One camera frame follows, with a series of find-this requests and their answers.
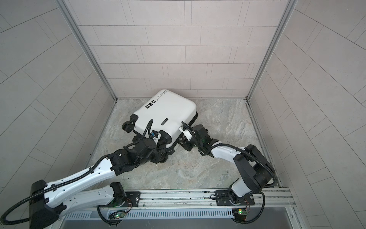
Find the circuit board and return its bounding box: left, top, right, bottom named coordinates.
left=232, top=209, right=248, bottom=223
left=108, top=211, right=126, bottom=220

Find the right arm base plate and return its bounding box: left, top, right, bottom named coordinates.
left=210, top=190, right=255, bottom=206

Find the left black corrugated cable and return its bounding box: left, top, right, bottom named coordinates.
left=0, top=118, right=155, bottom=226

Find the right black corrugated cable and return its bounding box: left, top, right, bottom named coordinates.
left=181, top=121, right=279, bottom=224

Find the metal corner post left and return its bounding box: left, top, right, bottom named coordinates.
left=55, top=0, right=118, bottom=102

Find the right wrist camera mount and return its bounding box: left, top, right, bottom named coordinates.
left=179, top=125, right=195, bottom=141

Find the metal corner post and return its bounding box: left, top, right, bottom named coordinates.
left=55, top=0, right=118, bottom=102
left=246, top=0, right=297, bottom=101

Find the aluminium mounting rail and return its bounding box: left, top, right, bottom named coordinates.
left=57, top=187, right=295, bottom=211

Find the metal corner post right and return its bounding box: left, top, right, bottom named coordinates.
left=246, top=0, right=297, bottom=101

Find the white black suitcase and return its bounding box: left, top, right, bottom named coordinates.
left=122, top=89, right=198, bottom=148

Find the black corrugated cable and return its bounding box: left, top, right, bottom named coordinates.
left=181, top=121, right=279, bottom=224
left=0, top=118, right=155, bottom=226

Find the left circuit board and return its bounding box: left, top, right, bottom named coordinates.
left=108, top=211, right=126, bottom=220

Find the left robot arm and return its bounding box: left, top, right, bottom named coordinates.
left=29, top=138, right=174, bottom=229

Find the right circuit board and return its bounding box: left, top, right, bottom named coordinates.
left=232, top=209, right=248, bottom=223

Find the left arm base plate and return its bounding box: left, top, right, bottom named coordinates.
left=101, top=191, right=141, bottom=208

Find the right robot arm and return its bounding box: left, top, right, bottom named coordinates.
left=178, top=135, right=278, bottom=204

